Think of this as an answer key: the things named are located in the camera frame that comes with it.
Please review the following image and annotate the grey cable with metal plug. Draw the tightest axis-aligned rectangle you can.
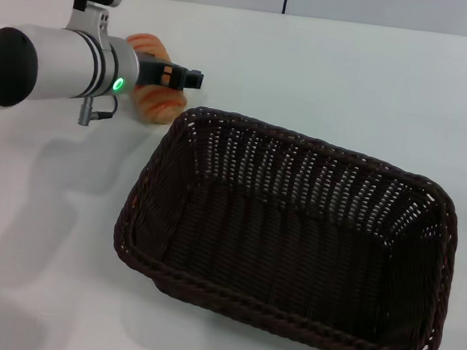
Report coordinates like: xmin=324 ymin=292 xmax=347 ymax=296
xmin=76 ymin=93 xmax=120 ymax=131

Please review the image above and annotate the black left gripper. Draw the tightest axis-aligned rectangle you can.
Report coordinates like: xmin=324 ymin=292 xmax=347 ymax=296
xmin=135 ymin=56 xmax=206 ymax=95

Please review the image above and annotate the orange striped bread loaf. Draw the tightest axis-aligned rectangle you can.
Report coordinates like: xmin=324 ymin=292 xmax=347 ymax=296
xmin=117 ymin=31 xmax=195 ymax=128

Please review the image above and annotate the dark brown woven wicker basket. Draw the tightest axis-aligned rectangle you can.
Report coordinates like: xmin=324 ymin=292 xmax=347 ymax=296
xmin=102 ymin=97 xmax=467 ymax=350

